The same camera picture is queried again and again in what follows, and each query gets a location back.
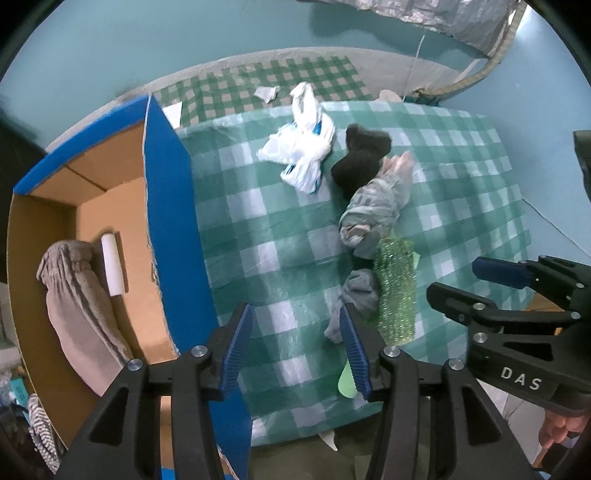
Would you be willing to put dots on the grey sock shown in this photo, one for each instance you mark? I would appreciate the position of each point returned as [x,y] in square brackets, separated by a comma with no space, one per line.
[360,286]

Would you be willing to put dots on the grey plastic-wrapped bundle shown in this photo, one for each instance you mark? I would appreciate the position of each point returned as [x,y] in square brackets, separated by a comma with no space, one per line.
[374,207]

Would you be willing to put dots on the dark green checked cloth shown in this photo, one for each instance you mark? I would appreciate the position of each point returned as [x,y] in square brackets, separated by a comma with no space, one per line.
[231,87]

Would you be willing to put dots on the teal checked tablecloth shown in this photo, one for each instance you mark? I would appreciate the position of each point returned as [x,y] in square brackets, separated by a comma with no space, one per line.
[258,230]

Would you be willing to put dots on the dark grey object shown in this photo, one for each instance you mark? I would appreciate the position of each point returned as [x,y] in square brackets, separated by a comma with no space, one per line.
[582,161]

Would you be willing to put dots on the white foam roll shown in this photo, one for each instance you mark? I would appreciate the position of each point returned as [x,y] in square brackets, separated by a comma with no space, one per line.
[113,265]

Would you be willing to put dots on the person's right hand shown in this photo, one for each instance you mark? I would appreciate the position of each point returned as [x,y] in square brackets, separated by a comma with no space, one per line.
[556,429]

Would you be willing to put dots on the silver tarp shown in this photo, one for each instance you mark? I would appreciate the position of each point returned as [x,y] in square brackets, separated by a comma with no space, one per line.
[438,23]

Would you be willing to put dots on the striped cloth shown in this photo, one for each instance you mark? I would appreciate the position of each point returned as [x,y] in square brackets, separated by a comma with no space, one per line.
[44,429]

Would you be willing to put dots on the wooden cabinet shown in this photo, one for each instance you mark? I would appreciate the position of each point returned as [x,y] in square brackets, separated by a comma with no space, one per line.
[545,304]

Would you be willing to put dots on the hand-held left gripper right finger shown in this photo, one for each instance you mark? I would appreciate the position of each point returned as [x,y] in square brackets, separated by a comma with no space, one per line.
[355,355]

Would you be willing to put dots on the white blue-printed plastic bag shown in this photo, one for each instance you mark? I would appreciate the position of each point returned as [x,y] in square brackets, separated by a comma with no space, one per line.
[304,143]

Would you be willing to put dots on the teal cardboard box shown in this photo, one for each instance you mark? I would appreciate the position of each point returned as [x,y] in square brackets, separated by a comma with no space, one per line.
[18,391]

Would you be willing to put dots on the white plastic cup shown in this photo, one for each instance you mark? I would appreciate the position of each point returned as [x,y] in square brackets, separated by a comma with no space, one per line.
[389,95]

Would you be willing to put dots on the beige knit pants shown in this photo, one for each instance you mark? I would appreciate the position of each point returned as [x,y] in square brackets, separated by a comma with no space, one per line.
[78,314]

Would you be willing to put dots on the green glitter mesh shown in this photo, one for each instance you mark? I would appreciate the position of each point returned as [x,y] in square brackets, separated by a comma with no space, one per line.
[395,295]

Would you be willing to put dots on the black fuzzy sock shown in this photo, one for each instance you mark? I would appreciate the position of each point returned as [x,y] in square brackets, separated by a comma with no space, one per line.
[355,168]

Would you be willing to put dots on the person's olive trousers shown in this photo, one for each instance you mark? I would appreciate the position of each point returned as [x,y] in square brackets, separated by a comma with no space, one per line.
[300,461]

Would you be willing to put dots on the white paper scrap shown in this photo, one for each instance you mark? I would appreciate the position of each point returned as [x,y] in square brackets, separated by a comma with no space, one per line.
[330,441]

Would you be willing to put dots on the white paper sheet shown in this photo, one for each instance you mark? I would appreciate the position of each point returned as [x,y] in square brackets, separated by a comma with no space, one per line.
[173,113]

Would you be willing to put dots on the crumpled white paper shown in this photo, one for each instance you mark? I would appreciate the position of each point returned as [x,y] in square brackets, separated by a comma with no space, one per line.
[267,93]

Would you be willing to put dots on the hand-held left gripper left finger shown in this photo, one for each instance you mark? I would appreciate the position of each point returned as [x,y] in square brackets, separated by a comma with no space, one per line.
[238,350]

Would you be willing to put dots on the blue cardboard box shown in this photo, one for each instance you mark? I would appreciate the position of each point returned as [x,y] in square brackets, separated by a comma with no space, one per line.
[92,194]

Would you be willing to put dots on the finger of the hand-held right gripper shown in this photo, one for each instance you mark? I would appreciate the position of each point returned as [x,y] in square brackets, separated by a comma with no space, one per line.
[461,302]
[498,271]

